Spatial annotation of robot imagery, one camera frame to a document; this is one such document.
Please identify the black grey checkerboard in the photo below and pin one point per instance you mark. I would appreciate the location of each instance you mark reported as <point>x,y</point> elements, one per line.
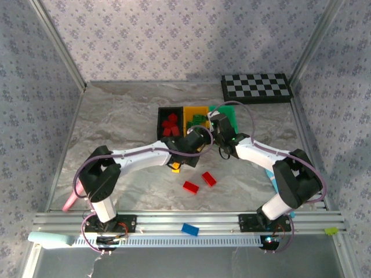
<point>256,88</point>

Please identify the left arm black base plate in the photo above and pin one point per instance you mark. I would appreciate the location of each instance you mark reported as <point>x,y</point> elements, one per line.
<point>127,224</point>

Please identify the aluminium side rail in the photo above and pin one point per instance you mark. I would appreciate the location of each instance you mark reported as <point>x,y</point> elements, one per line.
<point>69,127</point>
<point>304,130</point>

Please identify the lime green lego brick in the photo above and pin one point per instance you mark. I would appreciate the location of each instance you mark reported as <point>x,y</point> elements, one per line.
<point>331,230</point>

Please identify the light blue foam piece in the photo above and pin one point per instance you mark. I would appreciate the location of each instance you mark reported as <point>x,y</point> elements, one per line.
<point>49,239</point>

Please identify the blue lego brick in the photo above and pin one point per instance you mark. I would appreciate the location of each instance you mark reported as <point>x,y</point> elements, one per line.
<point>190,229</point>

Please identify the yellow lego brick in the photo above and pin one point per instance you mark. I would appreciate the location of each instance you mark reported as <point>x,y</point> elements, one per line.
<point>200,149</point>
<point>175,169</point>

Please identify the aluminium frame post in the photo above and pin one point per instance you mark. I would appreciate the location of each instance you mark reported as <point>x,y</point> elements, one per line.
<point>58,43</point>
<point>316,40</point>

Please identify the red lego brick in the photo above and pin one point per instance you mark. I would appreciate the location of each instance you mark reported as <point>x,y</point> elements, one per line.
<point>191,186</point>
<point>173,117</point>
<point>166,124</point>
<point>209,178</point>
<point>166,132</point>
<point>174,131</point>

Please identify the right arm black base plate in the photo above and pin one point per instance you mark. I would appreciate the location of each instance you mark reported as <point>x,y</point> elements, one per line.
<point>249,224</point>

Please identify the green plastic bin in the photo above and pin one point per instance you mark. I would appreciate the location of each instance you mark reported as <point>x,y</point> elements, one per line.
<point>230,114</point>

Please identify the yellow plastic bin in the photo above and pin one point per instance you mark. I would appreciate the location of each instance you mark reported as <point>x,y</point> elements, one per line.
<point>191,111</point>

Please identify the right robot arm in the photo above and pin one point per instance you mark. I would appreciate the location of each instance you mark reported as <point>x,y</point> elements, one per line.
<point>255,153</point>

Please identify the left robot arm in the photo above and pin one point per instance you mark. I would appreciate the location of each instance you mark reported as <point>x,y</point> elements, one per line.
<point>139,157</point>

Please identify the black plastic bin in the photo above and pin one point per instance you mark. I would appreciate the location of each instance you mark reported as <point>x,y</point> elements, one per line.
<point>162,113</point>

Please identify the pink tube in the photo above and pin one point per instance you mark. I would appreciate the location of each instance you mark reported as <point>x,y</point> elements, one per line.
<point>71,201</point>

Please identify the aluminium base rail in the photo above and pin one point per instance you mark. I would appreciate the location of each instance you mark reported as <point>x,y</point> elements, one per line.
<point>185,218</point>

